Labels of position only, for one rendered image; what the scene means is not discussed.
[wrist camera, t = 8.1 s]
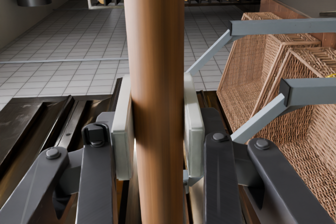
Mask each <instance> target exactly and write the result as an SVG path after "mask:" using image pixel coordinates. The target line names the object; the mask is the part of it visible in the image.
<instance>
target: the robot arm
mask: <svg viewBox="0 0 336 224"><path fill-rule="evenodd" d="M81 134H82V140H83V148H81V149H79V150H76V151H72V152H68V151H67V149H66V148H64V147H62V146H53V147H50V148H47V149H45V150H44V151H42V152H41V153H40V154H39V156H38V157H37V158H36V160H35V161H34V163H33V164H32V166H31V167H30V168H29V170H28V171H27V173H26V174H25V176H24V177H23V178H22V180H21V181H20V183H19V184H18V186H17V187H16V188H15V190H14V191H13V193H12V194H11V196H10V197H9V198H8V200H7V201H6V203H5V204H4V205H3V207H2V208H1V210H0V224H64V222H65V220H66V218H67V215H68V213H69V211H70V209H71V206H72V204H73V202H74V200H75V197H76V193H78V202H77V211H76V221H75V224H118V206H117V185H116V179H118V180H119V181H124V180H130V178H132V170H133V159H134V147H135V128H134V116H133V103H132V91H131V78H130V74H125V75H124V76H123V78H122V83H121V88H120V92H119V97H118V101H117V106H116V110H115V111H114V112H102V113H101V114H100V115H99V116H98V117H97V119H96V122H95V123H90V124H88V125H86V126H85V127H83V128H82V130H81ZM183 137H184V145H185V154H186V162H187V170H188V175H189V176H190V177H191V178H193V177H201V176H202V175H203V172H204V176H203V224H243V216H242V209H241V201H240V194H239V186H238V184H239V185H243V188H244V190H245V192H246V194H247V196H248V198H249V200H250V202H251V204H252V206H253V209H254V211H255V213H256V215H257V217H258V219H259V221H260V223H261V224H336V223H335V222H334V220H333V219H332V218H331V217H330V215H329V214H328V213H327V211H326V210H325V209H324V207H323V206H322V205H321V203H320V202H319V201H318V200H317V198H316V197H315V196H314V194H313V193H312V192H311V190H310V189H309V188H308V186H307V185H306V184H305V182H304V181H303V180H302V179H301V177H300V176H299V175H298V173H297V172H296V171H295V169H294V168H293V167H292V165H291V164H290V163H289V161H288V160H287V159H286V158H285V156H284V155H283V154H282V152H281V151H280V150H279V148H278V147H277V146H276V144H275V143H273V142H272V141H271V140H269V139H266V138H259V137H257V138H252V139H251V140H249V142H248V144H242V143H237V142H235V141H232V138H231V136H230V135H228V134H227V133H226V131H225V128H224V125H223V122H222V119H221V116H220V113H219V112H218V111H217V110H216V109H215V108H214V107H206V108H200V106H199V102H198V98H197V93H196V89H195V85H194V81H193V77H192V74H190V72H184V96H183ZM115 174H116V176H115Z"/></svg>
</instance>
